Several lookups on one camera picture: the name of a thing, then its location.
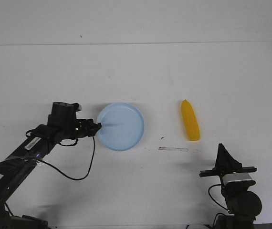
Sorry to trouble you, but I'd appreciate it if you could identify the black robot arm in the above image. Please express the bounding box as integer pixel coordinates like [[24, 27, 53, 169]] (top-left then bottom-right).
[[0, 102, 102, 229], [199, 143, 262, 229]]

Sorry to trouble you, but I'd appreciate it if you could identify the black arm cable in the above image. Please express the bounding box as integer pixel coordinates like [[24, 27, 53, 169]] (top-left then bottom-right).
[[208, 184, 229, 212], [37, 136, 96, 181]]

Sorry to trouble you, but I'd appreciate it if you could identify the light blue round plate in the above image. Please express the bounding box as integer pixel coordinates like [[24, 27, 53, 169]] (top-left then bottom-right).
[[97, 103, 145, 151]]

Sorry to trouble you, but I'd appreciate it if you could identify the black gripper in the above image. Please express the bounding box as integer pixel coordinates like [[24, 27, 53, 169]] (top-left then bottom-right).
[[199, 143, 257, 180], [47, 102, 102, 140]]

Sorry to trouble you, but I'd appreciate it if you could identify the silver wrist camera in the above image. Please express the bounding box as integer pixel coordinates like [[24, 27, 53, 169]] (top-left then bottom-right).
[[221, 173, 256, 187]]

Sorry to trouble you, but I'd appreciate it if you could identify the clear tape strip on table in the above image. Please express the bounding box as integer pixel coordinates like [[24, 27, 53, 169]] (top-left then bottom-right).
[[158, 146, 188, 152]]

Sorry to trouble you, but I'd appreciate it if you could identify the yellow corn cob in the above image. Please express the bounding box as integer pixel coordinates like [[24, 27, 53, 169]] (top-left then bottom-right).
[[181, 100, 200, 141]]

